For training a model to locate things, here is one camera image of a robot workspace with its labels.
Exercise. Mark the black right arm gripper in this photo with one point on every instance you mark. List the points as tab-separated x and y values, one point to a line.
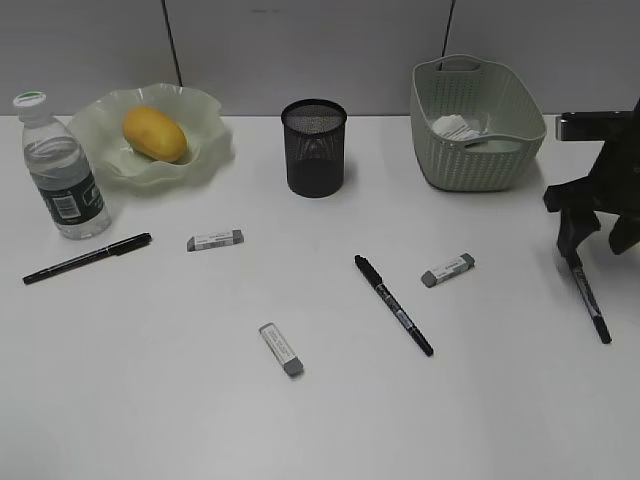
611	186

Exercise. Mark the black marker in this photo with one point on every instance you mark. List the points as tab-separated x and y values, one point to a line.
376	282
578	274

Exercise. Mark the white waste paper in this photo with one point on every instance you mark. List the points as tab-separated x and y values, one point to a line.
456	127

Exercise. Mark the yellow mango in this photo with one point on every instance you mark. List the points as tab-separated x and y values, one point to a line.
154	134

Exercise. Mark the thin black pen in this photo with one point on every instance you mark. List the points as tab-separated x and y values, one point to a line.
115	249

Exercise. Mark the clear water bottle green label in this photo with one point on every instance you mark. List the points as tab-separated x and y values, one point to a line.
60	170

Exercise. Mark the grey eraser right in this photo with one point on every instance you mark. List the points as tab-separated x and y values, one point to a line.
447	270

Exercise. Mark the pale green woven basket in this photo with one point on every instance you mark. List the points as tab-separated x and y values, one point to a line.
466	85

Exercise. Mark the black mesh pen holder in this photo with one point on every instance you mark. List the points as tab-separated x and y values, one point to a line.
314	138

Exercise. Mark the grey eraser front centre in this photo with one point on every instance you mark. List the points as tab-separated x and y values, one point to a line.
282	351

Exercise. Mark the grey eraser near plate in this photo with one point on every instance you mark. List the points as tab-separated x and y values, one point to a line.
214	240

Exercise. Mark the pale green wavy plate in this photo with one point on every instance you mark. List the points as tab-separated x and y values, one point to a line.
117	165

